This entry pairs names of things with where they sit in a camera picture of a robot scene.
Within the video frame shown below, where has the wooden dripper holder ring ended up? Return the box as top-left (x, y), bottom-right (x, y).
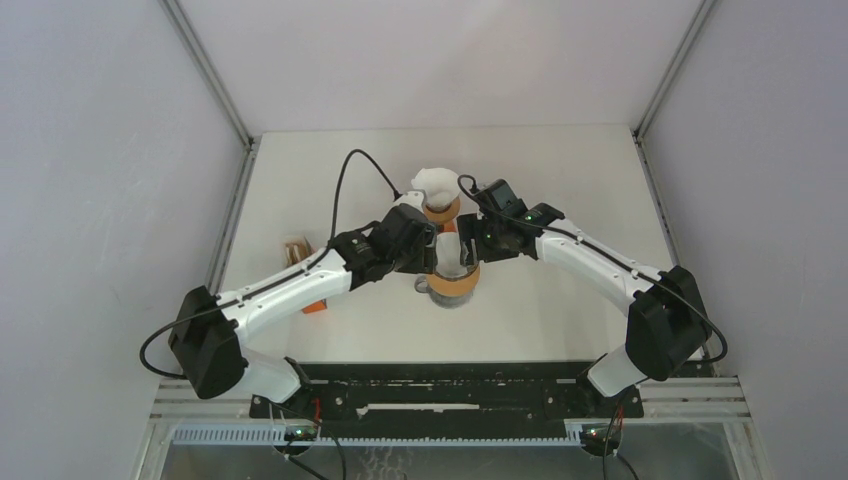
top-left (422, 198), bottom-right (462, 227)

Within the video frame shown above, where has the white paper coffee filter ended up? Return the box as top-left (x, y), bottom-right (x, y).
top-left (411, 167), bottom-right (460, 211)

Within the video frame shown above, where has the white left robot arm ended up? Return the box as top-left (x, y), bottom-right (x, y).
top-left (168, 204), bottom-right (439, 417)

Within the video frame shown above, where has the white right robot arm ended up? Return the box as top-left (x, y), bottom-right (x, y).
top-left (456, 203), bottom-right (713, 416)

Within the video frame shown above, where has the orange coffee filter box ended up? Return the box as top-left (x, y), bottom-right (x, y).
top-left (282, 236), bottom-right (327, 314)

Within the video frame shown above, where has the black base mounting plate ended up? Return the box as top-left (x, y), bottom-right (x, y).
top-left (249, 361), bottom-right (644, 441)

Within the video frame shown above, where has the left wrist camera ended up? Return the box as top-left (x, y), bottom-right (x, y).
top-left (393, 190), bottom-right (426, 214)

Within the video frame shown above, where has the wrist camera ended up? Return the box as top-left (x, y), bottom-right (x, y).
top-left (474, 179), bottom-right (526, 217)
top-left (393, 190), bottom-right (426, 214)

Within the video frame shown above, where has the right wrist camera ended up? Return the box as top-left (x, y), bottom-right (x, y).
top-left (474, 179), bottom-right (526, 217)

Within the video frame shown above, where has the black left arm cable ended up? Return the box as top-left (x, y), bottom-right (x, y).
top-left (139, 148), bottom-right (402, 381)

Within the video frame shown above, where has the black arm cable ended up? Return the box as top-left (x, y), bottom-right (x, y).
top-left (457, 174), bottom-right (730, 480)
top-left (139, 148), bottom-right (402, 381)

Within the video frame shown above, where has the aluminium frame rail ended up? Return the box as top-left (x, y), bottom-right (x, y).
top-left (158, 0), bottom-right (256, 150)

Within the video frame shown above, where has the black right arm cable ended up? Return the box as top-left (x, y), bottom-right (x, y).
top-left (457, 174), bottom-right (730, 480)

